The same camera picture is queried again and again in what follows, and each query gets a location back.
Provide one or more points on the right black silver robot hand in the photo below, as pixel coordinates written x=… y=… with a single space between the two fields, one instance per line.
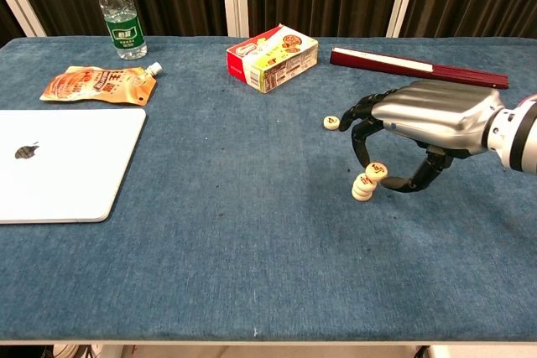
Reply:
x=436 y=110

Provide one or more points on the round wooden chess piece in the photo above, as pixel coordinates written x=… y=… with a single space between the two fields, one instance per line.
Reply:
x=361 y=196
x=364 y=181
x=376 y=170
x=360 y=189
x=331 y=122

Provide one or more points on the dark red folded fan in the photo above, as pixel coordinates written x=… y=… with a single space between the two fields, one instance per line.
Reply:
x=377 y=62

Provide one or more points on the red yellow biscuit box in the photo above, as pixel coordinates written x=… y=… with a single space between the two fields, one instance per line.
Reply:
x=268 y=58

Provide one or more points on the blue felt table cloth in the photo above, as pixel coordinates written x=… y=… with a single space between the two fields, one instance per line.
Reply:
x=251 y=257

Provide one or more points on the clear green-label water bottle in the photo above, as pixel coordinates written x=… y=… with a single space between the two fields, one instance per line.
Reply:
x=121 y=22

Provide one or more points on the orange spout food pouch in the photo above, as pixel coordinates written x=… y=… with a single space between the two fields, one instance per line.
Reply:
x=100 y=83

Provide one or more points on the white closed laptop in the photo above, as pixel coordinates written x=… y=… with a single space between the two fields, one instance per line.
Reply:
x=63 y=165

